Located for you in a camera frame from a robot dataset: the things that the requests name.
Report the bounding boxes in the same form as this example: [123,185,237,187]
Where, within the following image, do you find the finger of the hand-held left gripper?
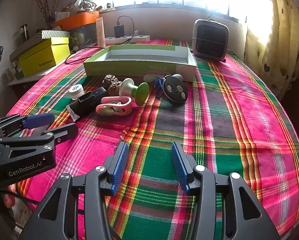
[0,123,79,154]
[0,113,55,137]

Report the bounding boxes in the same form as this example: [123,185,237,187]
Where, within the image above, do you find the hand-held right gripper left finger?
[18,142,129,240]

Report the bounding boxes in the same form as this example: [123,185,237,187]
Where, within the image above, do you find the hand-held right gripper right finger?
[171,142,281,240]

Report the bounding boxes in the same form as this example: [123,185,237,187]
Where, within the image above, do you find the black lighter with silver tube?
[67,87,107,123]

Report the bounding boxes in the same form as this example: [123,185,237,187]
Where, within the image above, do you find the small white jar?
[70,85,83,101]

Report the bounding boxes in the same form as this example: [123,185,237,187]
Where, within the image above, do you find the large pink white clip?
[96,96,132,117]

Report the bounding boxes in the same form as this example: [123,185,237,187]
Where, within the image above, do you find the brown walnut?
[103,75,119,87]
[108,82,122,97]

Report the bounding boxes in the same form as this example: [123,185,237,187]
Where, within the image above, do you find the green white spool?
[122,78,149,106]

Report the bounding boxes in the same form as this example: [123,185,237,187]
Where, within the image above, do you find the black key fob remote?
[163,74,188,103]

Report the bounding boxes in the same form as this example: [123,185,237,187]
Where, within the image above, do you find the blue lanyard with orange bead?
[154,77,165,99]

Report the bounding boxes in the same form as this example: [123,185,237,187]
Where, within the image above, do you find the green white cardboard box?
[83,44,197,82]

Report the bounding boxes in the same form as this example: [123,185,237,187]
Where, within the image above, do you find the person's left hand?
[3,184,16,208]

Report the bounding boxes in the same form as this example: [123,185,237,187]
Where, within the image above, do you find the yellow box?
[18,37,70,77]

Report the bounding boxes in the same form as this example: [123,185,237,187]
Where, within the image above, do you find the striped box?
[31,30,70,40]

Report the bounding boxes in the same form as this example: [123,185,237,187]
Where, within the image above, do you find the glass jar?
[21,24,30,42]

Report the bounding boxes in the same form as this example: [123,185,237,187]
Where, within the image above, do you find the glass tank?
[68,24,99,52]

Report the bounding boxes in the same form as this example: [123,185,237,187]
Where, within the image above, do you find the pink cosmetic tube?
[96,17,106,48]

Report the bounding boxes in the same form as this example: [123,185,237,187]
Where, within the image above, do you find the orange box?
[53,11,100,29]

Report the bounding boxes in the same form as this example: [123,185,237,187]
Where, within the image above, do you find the dried flower branches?
[32,0,62,24]

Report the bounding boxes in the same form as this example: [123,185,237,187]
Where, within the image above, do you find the white power strip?
[104,35,150,45]

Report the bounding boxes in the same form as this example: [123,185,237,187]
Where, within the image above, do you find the crumpled plastic bag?
[76,0,99,13]

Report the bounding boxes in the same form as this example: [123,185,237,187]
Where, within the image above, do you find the grey space heater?
[191,19,230,62]

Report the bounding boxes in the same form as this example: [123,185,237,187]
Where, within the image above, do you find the cream heart print curtain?
[244,0,299,100]

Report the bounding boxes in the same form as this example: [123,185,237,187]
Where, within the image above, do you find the black charger cable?
[65,16,135,65]

